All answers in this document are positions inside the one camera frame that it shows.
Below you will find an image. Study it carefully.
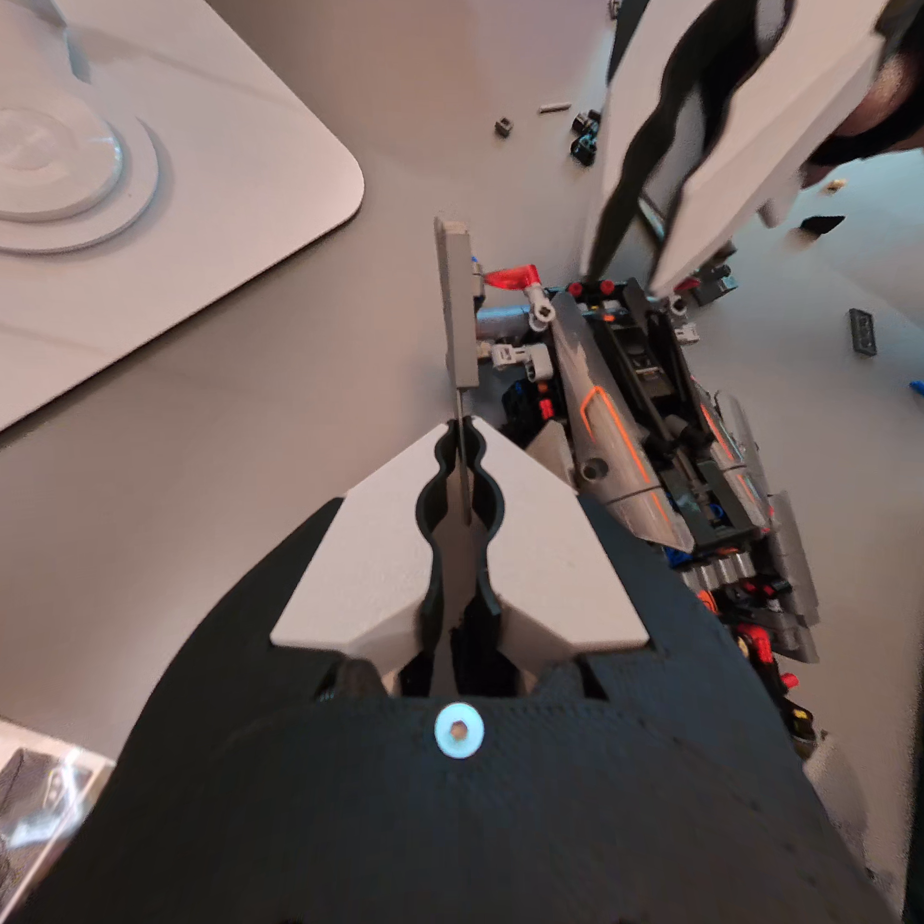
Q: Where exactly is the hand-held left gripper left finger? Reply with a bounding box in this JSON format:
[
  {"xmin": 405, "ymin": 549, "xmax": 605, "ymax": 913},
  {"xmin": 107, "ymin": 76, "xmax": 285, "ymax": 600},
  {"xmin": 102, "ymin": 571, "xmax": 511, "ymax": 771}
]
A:
[{"xmin": 270, "ymin": 422, "xmax": 457, "ymax": 683}]

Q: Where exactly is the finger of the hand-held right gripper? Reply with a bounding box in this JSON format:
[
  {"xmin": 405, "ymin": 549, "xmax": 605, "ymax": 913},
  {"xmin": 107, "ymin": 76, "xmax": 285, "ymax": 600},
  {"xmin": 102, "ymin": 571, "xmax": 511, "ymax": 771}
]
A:
[
  {"xmin": 585, "ymin": 0, "xmax": 757, "ymax": 282},
  {"xmin": 648, "ymin": 0, "xmax": 889, "ymax": 298}
]

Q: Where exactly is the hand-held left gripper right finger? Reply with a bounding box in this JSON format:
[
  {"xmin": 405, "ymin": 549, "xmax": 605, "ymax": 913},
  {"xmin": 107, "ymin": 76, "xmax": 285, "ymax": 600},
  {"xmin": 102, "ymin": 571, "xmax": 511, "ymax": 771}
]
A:
[{"xmin": 469, "ymin": 417, "xmax": 651, "ymax": 683}]

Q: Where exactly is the grey lego vehicle model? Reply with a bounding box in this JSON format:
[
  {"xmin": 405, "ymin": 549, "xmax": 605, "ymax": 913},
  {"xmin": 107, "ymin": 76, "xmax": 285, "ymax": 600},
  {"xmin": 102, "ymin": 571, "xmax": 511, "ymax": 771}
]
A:
[{"xmin": 473, "ymin": 263, "xmax": 824, "ymax": 759}]

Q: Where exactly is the grey lego wing assembly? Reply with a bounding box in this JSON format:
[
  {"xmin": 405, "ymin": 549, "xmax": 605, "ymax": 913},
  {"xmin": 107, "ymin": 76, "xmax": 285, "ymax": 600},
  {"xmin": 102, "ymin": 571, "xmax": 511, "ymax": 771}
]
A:
[{"xmin": 433, "ymin": 217, "xmax": 482, "ymax": 526}]

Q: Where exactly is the cluster of black lego pieces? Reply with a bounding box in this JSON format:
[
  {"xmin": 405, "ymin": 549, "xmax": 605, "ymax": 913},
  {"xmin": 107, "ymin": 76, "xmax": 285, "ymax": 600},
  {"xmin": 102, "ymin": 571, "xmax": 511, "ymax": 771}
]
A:
[{"xmin": 569, "ymin": 110, "xmax": 602, "ymax": 167}]

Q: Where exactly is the white sticker sheet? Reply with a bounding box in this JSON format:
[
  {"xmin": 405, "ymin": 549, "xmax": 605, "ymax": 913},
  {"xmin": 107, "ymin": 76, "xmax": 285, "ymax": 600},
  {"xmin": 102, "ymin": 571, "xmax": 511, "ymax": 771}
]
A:
[{"xmin": 0, "ymin": 718, "xmax": 116, "ymax": 924}]

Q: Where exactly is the white book stand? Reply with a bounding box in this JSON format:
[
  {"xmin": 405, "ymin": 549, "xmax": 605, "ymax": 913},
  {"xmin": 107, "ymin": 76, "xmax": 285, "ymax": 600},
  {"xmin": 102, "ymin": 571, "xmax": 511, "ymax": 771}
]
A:
[{"xmin": 0, "ymin": 0, "xmax": 365, "ymax": 434}]

